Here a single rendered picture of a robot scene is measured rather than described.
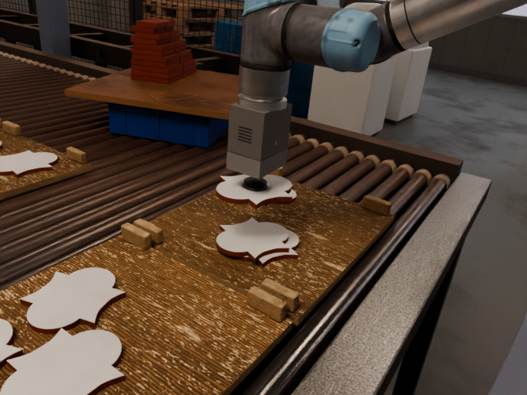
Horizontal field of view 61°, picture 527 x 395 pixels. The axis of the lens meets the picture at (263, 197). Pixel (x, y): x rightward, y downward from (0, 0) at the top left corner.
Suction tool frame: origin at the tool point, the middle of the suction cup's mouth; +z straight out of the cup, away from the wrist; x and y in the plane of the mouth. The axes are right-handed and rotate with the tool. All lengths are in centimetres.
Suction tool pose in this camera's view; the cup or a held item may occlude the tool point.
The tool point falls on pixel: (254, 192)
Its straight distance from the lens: 75.5
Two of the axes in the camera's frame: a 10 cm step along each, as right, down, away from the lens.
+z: -0.8, 9.0, 4.4
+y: -5.3, 3.3, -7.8
